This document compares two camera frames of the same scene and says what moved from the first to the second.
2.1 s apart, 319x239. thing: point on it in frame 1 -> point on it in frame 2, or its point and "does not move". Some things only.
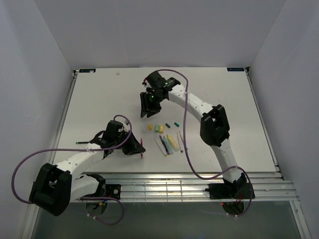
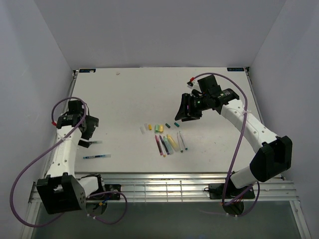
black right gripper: x=145 y=105 -> x=191 y=114
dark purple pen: x=164 y=145 does not move
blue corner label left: x=86 y=70 does not move
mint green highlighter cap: x=157 y=128 does not move
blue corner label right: x=235 y=69 does not move
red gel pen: x=141 y=143 -> x=158 y=144
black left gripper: x=131 y=149 -> x=92 y=122
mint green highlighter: x=167 y=146 does not move
